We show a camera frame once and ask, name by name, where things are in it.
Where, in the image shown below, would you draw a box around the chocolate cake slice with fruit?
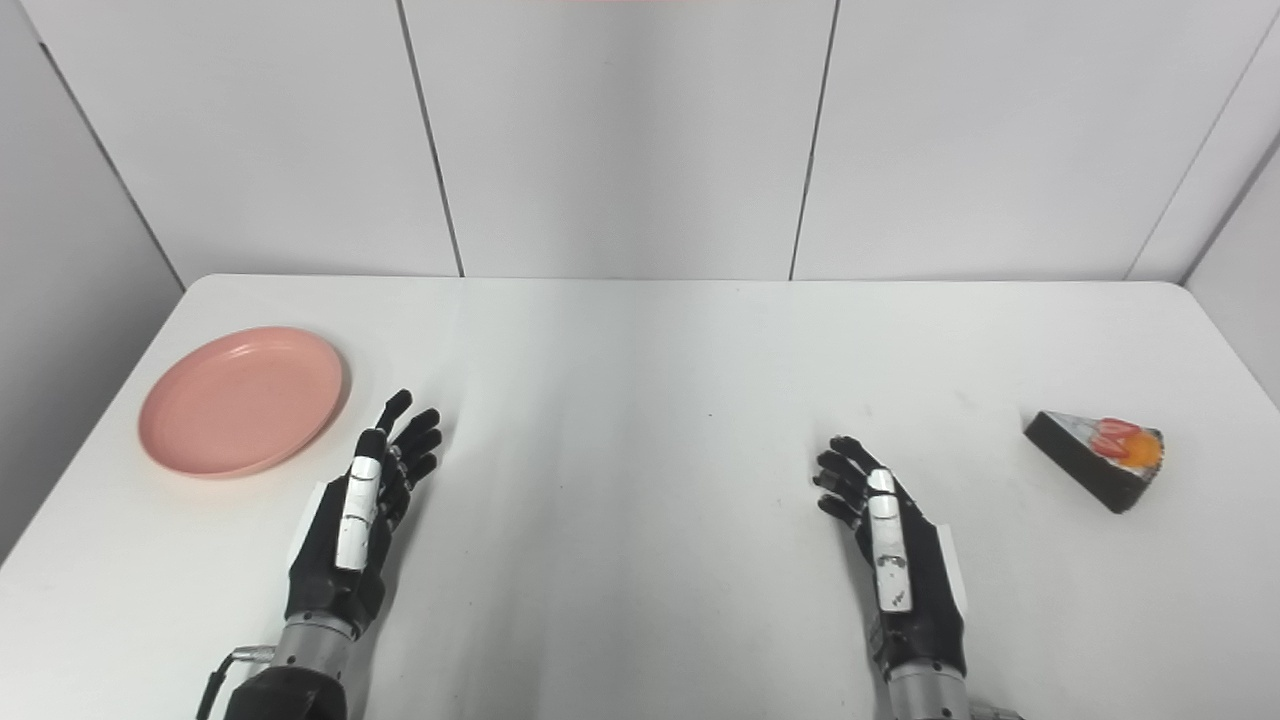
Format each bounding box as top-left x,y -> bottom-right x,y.
1023,410 -> 1167,515

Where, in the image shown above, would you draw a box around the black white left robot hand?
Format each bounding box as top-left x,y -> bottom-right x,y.
285,389 -> 444,638

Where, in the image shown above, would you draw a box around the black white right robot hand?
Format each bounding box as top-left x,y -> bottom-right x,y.
813,435 -> 972,681

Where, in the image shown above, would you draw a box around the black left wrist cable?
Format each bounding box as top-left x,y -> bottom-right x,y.
196,647 -> 277,720

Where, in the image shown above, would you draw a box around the pink round plate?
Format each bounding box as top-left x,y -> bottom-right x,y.
138,326 -> 347,480

